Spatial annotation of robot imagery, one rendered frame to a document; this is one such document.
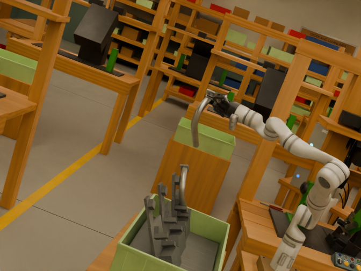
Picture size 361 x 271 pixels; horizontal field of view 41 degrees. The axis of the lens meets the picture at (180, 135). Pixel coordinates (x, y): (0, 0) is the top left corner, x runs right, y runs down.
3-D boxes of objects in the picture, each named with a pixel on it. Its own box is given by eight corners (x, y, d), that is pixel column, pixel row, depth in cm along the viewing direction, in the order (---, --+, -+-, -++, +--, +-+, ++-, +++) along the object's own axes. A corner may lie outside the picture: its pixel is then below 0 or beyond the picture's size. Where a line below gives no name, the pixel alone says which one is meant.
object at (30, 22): (40, 51, 1026) (45, 31, 1015) (5, 38, 1027) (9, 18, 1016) (59, 48, 1143) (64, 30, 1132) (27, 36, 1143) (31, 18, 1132)
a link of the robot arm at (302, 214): (298, 205, 216) (282, 237, 220) (318, 215, 213) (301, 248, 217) (300, 200, 224) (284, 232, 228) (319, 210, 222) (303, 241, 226)
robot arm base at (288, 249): (289, 276, 222) (305, 245, 218) (272, 270, 221) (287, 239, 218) (285, 266, 231) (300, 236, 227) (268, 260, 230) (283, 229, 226)
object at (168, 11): (200, 95, 1203) (232, 9, 1148) (90, 54, 1221) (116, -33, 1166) (202, 92, 1255) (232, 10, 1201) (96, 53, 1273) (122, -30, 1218)
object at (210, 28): (300, 152, 957) (347, 46, 902) (160, 100, 974) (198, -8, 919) (297, 147, 1009) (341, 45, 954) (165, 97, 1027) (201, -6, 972)
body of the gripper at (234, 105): (242, 113, 212) (224, 105, 215) (244, 100, 205) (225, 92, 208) (233, 124, 208) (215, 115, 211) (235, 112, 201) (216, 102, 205)
